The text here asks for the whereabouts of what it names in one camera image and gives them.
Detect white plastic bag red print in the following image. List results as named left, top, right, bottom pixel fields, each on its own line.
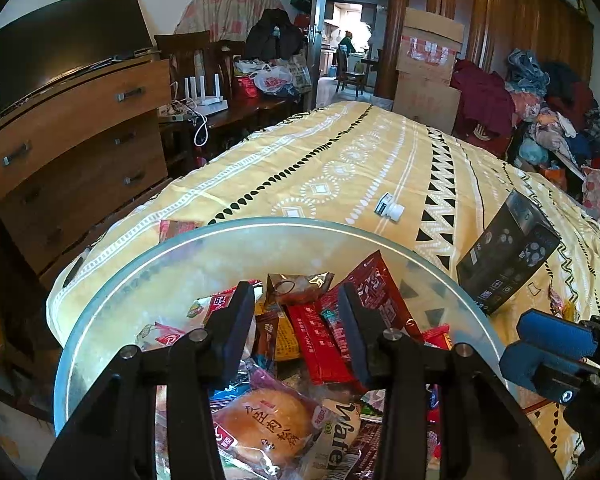
left=252, top=66, right=295, bottom=96

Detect white router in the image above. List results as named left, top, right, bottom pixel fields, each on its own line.
left=182, top=75, right=230, bottom=113

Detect pile of clothes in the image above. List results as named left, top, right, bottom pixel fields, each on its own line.
left=505, top=49, right=600, bottom=211

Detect large glass bowl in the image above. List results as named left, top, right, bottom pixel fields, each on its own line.
left=53, top=216, right=521, bottom=480

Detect wooden dresser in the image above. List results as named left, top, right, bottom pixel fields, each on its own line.
left=0, top=57, right=173, bottom=291

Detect pile of snack packets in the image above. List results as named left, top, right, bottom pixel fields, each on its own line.
left=135, top=250, right=453, bottom=480

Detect plain cardboard box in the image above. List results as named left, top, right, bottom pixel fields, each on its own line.
left=392, top=72, right=463, bottom=135

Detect dark wooden desk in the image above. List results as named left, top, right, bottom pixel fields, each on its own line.
left=160, top=97, right=301, bottom=166

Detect dark wooden chair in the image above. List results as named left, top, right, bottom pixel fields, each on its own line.
left=154, top=31, right=246, bottom=106

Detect wooden door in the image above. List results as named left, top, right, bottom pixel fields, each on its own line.
left=302, top=0, right=328, bottom=111

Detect black flat television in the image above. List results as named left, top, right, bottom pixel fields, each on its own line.
left=0, top=0, right=153, bottom=113

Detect flat red snack wrapper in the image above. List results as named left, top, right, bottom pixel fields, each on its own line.
left=159, top=219, right=203, bottom=241

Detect cardboard box with red tape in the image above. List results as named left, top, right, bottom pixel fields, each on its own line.
left=396, top=7, right=466, bottom=86

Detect printed woven bag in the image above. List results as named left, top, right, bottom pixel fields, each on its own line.
left=285, top=52, right=313, bottom=93

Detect white power strip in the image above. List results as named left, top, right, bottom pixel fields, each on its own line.
left=157, top=101, right=198, bottom=122

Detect wooden dining chair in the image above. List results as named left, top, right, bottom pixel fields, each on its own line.
left=336, top=47, right=368, bottom=95

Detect black jacket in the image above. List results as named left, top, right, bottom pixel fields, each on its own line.
left=245, top=8, right=306, bottom=61

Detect brown wooden wardrobe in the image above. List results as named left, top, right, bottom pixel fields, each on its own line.
left=375, top=0, right=595, bottom=111

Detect round table under pink cover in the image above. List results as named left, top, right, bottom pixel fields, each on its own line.
left=174, top=0, right=287, bottom=43

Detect maroon garment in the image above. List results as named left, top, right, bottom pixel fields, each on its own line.
left=452, top=59, right=518, bottom=146

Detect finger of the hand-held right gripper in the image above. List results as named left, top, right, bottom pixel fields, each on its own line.
left=499, top=341, right=600, bottom=403
left=516, top=309, right=600, bottom=361

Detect dark wooden stool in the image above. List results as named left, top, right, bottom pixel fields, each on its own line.
left=0, top=220, right=56, bottom=411

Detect yellow patterned bed sheet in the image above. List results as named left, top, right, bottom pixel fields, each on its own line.
left=46, top=101, right=600, bottom=478

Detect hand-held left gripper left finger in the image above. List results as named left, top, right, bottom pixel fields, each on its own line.
left=37, top=281, right=256, bottom=480

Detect white cable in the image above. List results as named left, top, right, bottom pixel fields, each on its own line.
left=192, top=112, right=210, bottom=147

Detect round bun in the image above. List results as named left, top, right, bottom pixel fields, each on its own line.
left=212, top=387, right=331, bottom=478

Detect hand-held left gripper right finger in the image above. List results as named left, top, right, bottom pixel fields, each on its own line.
left=337, top=282, right=563, bottom=480

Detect black cardboard box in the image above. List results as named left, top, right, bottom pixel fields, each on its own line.
left=455, top=189, right=562, bottom=316

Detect small white bottle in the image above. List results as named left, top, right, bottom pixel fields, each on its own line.
left=375, top=192, right=405, bottom=221

